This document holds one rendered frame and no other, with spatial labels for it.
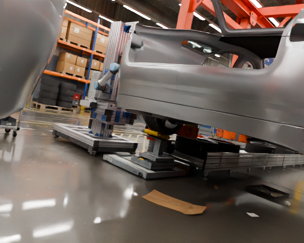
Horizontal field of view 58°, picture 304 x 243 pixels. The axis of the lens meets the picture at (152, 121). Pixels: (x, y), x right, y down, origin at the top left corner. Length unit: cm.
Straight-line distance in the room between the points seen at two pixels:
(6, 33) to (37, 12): 10
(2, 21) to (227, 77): 158
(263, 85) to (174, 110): 72
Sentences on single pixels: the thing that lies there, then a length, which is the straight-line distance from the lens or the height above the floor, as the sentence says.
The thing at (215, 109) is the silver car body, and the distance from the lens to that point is 198.
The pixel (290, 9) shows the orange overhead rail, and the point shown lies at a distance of 654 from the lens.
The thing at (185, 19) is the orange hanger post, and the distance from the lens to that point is 437.
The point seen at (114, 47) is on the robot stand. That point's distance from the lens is 440.
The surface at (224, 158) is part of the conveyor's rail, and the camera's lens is 432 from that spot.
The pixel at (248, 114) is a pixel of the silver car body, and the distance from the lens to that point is 189.
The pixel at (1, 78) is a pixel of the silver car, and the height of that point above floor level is 84.
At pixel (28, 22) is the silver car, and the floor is 95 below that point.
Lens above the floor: 84
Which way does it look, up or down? 3 degrees down
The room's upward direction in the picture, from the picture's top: 12 degrees clockwise
